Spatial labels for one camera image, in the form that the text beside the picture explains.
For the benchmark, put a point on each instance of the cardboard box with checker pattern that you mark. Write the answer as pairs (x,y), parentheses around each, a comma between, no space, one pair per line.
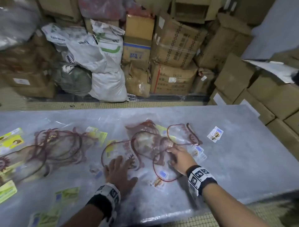
(177,44)

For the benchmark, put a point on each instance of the plain white sack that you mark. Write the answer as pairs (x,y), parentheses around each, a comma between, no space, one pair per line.
(107,86)

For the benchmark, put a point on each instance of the large brown cardboard box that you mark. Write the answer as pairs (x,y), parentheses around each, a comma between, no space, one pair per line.
(233,35)

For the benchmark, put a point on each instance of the grey table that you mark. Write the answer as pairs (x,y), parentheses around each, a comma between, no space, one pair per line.
(245,163)

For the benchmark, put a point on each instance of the open cardboard box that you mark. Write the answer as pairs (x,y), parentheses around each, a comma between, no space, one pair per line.
(194,11)

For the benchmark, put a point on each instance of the white sack with green print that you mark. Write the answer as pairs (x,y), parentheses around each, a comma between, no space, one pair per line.
(109,46)

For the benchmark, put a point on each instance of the small labelled brown box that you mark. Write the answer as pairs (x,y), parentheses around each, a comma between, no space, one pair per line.
(203,81)

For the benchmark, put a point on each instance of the white labelled bag apart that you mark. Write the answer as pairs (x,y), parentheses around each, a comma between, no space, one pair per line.
(215,134)

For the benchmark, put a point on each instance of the cardboard box with blue stripe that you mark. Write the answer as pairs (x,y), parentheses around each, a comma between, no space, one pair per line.
(136,52)

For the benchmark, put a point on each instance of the person's right forearm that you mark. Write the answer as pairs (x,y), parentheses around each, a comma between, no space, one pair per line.
(224,205)

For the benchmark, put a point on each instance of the white cardboard sheet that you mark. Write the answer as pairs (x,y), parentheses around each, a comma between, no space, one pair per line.
(273,67)

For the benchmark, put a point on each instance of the torn brown cardboard box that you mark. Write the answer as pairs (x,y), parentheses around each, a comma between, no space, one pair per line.
(136,79)

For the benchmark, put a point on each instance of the cardboard box with red print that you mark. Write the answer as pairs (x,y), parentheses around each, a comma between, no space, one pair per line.
(172,79)

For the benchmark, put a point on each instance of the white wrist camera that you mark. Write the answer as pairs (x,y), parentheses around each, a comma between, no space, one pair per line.
(109,219)

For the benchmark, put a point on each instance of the low cardboard box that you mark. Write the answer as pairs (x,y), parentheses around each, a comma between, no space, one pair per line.
(39,92)

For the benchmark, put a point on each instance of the clear bags with labels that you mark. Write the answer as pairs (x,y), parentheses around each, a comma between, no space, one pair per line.
(58,145)

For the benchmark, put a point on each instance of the cardboard boxes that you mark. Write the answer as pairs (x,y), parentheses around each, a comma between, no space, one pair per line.
(273,100)

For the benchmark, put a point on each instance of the grey-green sack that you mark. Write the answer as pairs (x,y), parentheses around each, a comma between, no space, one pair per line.
(74,79)

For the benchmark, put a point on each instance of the plain yellowish cardboard box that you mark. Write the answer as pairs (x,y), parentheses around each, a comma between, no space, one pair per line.
(140,27)

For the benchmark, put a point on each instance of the cardboard box with white label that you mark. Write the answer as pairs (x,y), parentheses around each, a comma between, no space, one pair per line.
(39,79)

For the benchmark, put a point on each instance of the person's left forearm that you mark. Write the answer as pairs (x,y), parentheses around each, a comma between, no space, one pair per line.
(86,217)

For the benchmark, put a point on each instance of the white sack with blue print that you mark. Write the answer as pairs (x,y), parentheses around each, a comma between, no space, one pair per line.
(60,35)

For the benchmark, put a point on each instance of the person's left hand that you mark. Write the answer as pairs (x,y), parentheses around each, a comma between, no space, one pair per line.
(119,173)

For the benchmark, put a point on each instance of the dark cardboard box red marks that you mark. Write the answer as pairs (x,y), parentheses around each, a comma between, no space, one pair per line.
(28,58)

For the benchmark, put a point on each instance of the person's right hand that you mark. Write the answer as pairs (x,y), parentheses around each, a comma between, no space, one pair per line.
(183,161)

